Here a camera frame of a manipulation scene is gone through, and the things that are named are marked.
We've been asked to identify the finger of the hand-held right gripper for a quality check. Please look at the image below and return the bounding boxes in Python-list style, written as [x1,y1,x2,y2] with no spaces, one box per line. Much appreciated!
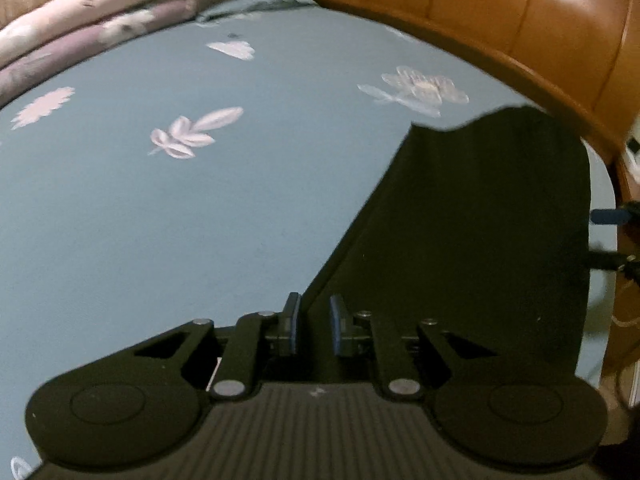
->
[586,247,640,281]
[590,205,640,227]

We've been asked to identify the blue floral bed sheet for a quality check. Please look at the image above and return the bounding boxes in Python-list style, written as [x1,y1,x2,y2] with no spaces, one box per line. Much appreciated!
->
[0,2,618,476]

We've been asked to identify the black pants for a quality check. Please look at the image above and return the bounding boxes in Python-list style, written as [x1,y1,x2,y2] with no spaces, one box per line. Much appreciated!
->
[300,105,595,386]

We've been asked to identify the purple floral quilt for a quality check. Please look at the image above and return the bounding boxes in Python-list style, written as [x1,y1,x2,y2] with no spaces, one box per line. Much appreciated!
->
[0,0,246,108]

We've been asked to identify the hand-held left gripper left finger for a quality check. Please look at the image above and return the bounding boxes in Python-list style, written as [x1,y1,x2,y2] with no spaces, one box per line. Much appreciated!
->
[132,292,302,402]

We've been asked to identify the blue pillow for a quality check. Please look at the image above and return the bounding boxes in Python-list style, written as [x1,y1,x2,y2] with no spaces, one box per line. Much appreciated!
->
[194,0,313,26]

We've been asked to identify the wooden headboard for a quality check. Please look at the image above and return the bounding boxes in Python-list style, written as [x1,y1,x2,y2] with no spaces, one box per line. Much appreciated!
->
[299,0,640,173]

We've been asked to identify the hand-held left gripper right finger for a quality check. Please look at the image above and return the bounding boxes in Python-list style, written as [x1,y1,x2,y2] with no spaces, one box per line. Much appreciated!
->
[328,295,501,402]

